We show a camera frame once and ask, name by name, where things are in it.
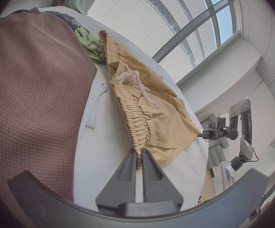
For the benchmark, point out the green garment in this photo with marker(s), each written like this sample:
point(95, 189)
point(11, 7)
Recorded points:
point(92, 44)

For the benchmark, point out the window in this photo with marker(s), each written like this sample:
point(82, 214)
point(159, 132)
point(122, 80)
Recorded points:
point(166, 22)

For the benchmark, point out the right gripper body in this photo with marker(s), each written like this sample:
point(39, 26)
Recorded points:
point(213, 135)

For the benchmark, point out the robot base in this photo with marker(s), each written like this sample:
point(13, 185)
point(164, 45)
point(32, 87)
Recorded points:
point(223, 165)

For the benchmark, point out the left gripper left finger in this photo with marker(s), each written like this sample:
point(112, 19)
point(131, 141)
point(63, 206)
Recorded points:
point(120, 182)

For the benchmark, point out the bed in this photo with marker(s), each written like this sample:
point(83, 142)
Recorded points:
point(104, 141)

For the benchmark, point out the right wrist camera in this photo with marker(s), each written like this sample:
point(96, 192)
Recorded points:
point(212, 122)

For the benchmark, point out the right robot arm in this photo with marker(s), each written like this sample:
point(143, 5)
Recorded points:
point(245, 117)

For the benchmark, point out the yellow shorts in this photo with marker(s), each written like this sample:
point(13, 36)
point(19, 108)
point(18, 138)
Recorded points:
point(137, 96)

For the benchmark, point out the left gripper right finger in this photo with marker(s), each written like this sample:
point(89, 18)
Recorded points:
point(155, 182)

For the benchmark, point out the brown garment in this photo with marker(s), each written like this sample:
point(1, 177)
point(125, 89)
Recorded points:
point(35, 98)

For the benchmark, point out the grey garment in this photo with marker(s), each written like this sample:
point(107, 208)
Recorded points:
point(67, 20)

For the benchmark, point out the pale blue garment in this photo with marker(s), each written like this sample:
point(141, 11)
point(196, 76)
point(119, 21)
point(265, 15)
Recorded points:
point(95, 96)

